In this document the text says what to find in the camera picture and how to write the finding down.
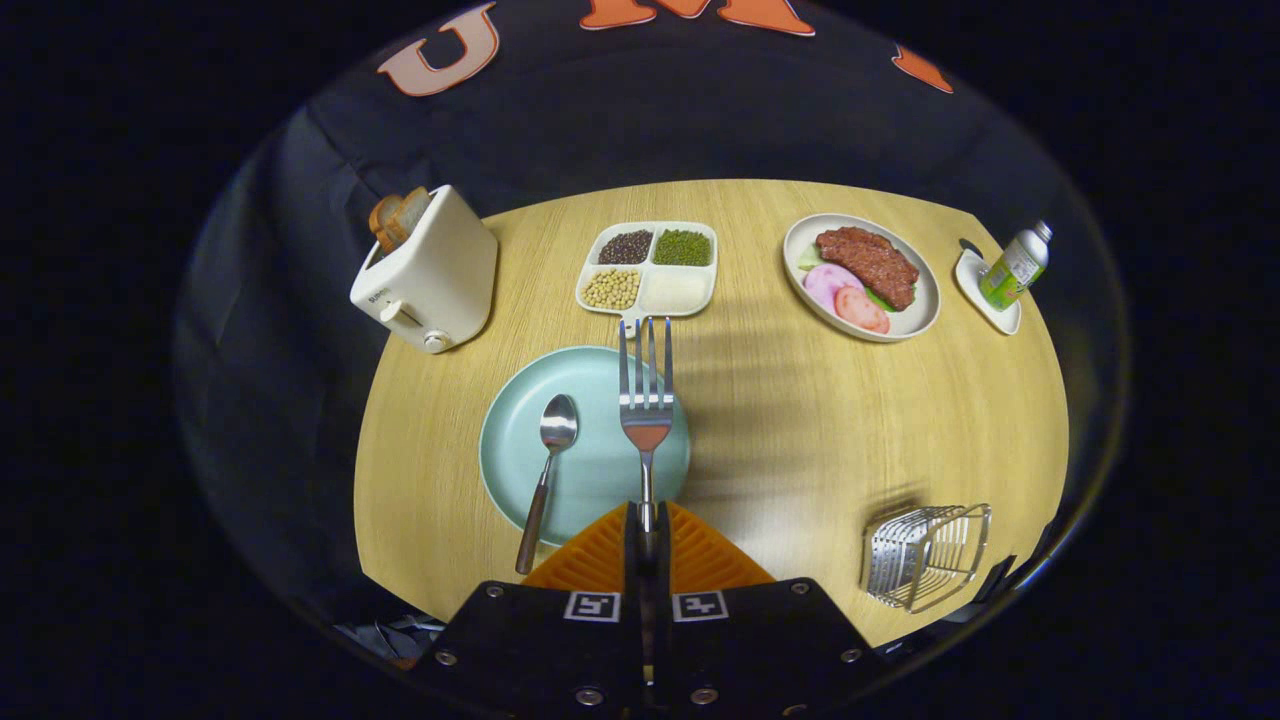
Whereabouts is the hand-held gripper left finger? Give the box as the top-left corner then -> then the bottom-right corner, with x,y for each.
408,502 -> 646,716

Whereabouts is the white toaster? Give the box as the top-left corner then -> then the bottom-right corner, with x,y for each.
349,185 -> 499,355

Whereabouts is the metal wire rack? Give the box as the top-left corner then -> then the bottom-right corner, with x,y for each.
862,503 -> 993,614

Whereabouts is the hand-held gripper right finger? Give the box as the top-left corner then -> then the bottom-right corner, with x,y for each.
650,500 -> 889,717

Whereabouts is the silver bottle green label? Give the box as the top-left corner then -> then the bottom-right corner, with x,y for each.
979,220 -> 1053,312

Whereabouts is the pile of black beans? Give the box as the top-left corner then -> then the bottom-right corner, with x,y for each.
598,230 -> 653,265

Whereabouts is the pile of green beans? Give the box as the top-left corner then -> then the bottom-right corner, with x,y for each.
653,229 -> 713,267

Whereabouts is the silver fork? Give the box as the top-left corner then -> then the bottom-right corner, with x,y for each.
617,316 -> 677,686

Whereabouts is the pile of soybeans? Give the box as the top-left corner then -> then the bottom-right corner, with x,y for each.
581,267 -> 642,311

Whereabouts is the white square coaster dish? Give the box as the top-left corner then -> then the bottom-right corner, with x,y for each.
954,240 -> 1023,336

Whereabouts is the brown steak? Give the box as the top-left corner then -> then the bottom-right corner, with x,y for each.
815,227 -> 921,311

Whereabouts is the toasted bread slice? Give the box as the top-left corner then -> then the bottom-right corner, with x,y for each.
388,187 -> 433,249
368,194 -> 404,254

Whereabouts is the pile of white rice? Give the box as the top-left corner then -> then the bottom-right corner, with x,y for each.
645,268 -> 713,313

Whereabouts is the white divided tray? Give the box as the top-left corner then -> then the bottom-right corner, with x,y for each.
575,221 -> 719,331

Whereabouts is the silver spoon brown handle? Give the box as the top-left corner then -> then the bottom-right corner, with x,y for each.
515,393 -> 580,576

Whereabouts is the white plate with food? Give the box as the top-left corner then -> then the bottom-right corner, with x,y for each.
782,213 -> 942,344

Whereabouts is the pale green round plate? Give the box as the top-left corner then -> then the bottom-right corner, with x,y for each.
478,345 -> 692,548

